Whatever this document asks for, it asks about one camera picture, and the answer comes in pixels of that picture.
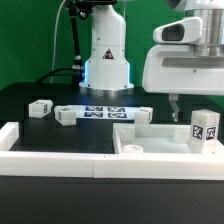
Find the white U-shaped fence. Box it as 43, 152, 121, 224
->
0, 122, 224, 180

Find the grey thin cable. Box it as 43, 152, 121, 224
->
49, 0, 68, 84

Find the AprilTag sheet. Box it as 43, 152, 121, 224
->
69, 105, 138, 120

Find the black cable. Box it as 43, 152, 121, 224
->
35, 67, 76, 84

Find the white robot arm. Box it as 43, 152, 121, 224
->
80, 0, 224, 105

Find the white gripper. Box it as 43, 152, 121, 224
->
142, 45, 224, 122

